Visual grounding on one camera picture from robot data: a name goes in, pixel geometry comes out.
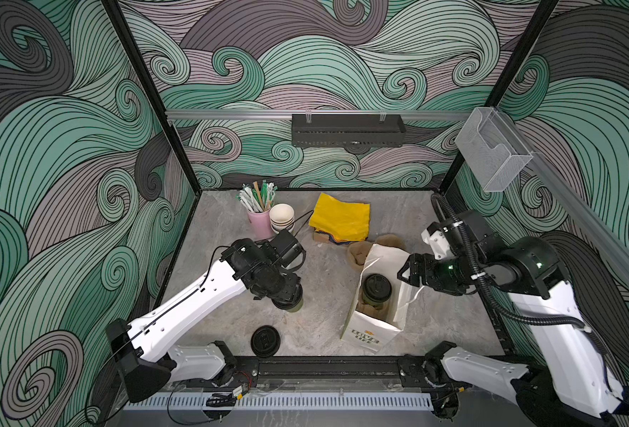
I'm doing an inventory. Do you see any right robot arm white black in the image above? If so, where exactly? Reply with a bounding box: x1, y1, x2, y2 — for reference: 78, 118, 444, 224
397, 194, 629, 426

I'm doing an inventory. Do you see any black wall tray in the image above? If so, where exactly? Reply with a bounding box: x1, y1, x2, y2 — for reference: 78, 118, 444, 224
291, 113, 407, 149

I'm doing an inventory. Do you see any white paper gift bag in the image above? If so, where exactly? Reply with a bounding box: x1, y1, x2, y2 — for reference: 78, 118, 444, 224
341, 244, 419, 353

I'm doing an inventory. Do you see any yellow napkin stack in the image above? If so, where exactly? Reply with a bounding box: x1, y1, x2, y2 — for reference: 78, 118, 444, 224
308, 193, 371, 243

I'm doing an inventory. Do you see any pink holder with straws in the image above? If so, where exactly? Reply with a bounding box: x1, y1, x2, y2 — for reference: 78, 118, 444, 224
237, 181, 277, 240

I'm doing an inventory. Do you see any stack of green paper cups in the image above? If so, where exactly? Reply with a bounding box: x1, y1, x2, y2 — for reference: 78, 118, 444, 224
269, 204, 295, 233

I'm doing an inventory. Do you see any white slotted cable duct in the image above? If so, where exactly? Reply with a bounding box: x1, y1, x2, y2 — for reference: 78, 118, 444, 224
124, 392, 433, 412

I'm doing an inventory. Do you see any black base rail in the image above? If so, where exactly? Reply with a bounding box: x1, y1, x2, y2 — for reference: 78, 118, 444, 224
220, 355, 454, 389

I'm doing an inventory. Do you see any brown pulp cup carrier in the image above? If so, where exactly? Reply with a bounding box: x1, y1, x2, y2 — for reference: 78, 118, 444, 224
345, 233, 407, 273

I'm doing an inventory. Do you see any black cup lid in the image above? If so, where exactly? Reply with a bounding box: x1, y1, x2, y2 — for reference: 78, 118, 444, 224
362, 273, 393, 305

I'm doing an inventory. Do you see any green paper coffee cup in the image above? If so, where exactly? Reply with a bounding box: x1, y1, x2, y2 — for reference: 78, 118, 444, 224
357, 302, 387, 318

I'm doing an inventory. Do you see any stack of black cup lids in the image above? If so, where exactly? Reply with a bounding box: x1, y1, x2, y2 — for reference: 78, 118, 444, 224
250, 325, 281, 359

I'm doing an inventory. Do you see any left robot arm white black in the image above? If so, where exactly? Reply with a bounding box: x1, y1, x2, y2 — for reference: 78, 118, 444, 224
106, 231, 306, 403

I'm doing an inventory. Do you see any clear acrylic wall holder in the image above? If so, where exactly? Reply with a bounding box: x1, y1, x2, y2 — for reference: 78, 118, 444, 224
455, 107, 533, 193

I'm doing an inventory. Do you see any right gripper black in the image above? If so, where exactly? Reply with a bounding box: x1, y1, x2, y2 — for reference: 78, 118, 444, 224
394, 251, 483, 290

